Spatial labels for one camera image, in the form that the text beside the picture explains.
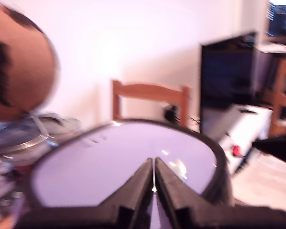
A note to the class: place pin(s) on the black rice cooker lid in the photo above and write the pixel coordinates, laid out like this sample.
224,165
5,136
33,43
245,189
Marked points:
109,167

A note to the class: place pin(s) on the small red object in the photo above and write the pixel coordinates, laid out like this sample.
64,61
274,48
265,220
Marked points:
236,150

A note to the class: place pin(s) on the white low television bench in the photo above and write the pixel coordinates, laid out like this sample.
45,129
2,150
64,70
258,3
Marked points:
248,128

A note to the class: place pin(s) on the wooden chair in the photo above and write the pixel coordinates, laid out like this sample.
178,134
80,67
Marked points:
147,91

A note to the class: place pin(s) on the black pointed object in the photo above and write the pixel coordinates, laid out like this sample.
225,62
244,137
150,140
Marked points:
278,149

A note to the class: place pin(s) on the black flat screen television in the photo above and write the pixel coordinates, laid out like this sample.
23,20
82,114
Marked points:
226,76

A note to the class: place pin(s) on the glass jar with metal clasp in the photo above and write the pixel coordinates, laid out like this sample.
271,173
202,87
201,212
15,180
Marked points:
21,136

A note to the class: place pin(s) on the wooden shelf unit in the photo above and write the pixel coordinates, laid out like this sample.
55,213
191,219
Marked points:
284,95

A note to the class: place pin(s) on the brown round dark-spotted object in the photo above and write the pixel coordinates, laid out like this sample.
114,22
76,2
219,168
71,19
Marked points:
23,69

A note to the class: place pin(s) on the black wall plug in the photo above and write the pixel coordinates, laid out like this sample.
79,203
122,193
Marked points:
170,112

